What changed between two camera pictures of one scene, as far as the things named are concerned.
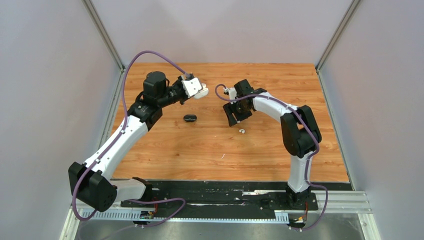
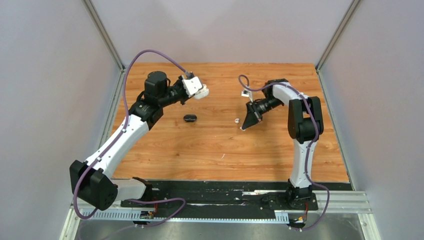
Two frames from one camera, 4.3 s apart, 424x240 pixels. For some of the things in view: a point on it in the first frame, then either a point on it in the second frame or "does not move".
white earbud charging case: [203, 93] does not move
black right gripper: [230, 109] → [252, 116]
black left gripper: [178, 81] does not move
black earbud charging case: [190, 118] does not move
